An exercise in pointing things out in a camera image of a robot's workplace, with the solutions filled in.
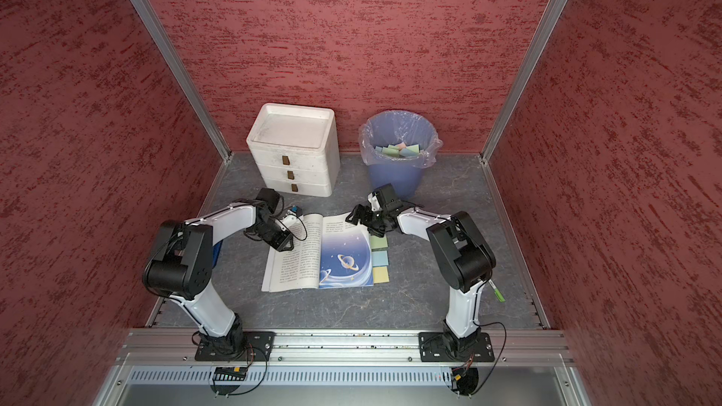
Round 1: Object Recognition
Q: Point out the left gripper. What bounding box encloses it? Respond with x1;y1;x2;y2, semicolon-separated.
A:
250;217;293;252

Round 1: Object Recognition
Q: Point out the magazine book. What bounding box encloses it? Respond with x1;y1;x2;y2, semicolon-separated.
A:
261;214;374;292

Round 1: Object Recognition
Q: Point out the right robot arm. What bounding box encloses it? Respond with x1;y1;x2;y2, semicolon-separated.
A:
345;184;496;358

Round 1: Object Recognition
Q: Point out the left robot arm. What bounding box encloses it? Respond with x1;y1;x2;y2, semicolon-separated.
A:
142;188;303;361

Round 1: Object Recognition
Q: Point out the green sticky note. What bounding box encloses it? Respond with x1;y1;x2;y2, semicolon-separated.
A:
370;235;388;251

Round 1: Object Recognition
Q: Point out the blue sticky note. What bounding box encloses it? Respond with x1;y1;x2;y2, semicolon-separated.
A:
372;250;389;268

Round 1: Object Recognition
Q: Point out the yellow sticky note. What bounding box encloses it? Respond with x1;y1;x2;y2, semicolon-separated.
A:
372;266;389;284

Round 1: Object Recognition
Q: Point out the discarded sticky notes pile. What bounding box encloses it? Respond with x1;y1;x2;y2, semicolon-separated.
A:
374;142;420;158

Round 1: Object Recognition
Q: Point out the blue trash bin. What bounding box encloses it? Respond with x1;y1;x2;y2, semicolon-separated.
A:
367;111;434;200

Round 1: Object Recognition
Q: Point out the white three-drawer box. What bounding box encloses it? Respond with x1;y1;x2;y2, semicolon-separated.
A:
246;103;340;197

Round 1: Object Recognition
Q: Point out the clear bin liner bag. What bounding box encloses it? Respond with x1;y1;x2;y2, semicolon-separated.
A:
358;110;443;169

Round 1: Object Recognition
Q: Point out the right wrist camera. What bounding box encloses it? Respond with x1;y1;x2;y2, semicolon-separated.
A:
368;192;382;212

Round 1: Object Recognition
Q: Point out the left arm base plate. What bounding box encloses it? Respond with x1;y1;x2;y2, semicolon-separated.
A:
191;331;276;363

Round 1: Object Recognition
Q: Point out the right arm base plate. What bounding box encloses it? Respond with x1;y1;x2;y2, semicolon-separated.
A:
417;331;496;363

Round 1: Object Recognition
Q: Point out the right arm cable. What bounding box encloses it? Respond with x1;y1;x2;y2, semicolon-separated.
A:
447;320;509;397

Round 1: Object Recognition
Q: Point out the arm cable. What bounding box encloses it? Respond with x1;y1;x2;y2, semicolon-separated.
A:
208;343;271;398
447;320;509;397

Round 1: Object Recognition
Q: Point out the aluminium front rail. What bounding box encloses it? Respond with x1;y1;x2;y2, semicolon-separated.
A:
113;325;575;368

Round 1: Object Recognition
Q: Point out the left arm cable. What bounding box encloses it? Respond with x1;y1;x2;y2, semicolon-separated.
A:
208;343;271;398

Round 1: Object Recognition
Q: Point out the left corner aluminium post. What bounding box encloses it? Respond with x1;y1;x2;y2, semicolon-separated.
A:
103;0;233;163

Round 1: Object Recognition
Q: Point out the corner aluminium post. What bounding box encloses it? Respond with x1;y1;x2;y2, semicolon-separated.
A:
103;0;233;163
480;0;590;164

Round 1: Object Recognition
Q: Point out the right corner aluminium post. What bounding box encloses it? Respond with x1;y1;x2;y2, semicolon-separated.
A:
480;0;590;164

